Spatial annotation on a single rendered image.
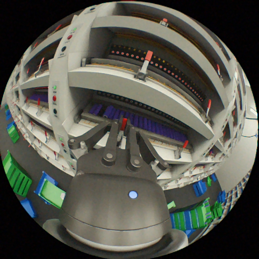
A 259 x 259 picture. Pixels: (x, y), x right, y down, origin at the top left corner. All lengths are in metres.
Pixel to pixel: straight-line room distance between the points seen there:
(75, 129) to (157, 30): 0.39
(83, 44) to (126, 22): 0.13
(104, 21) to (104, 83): 0.21
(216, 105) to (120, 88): 0.49
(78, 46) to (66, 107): 0.18
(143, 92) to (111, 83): 0.07
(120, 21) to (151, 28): 0.08
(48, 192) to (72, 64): 0.94
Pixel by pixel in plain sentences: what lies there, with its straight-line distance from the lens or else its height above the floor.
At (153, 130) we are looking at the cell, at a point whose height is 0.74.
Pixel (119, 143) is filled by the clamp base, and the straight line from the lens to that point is 0.24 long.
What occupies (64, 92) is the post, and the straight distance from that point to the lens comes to 0.23.
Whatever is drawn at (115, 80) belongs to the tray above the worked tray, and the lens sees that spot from 0.16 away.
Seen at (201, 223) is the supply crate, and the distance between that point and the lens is 1.03.
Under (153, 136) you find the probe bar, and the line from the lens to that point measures 0.29.
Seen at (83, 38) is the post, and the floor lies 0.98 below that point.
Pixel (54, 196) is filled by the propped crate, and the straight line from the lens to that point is 0.93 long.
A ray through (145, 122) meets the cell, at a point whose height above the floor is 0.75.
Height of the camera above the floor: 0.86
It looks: 31 degrees down
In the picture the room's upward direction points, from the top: 22 degrees clockwise
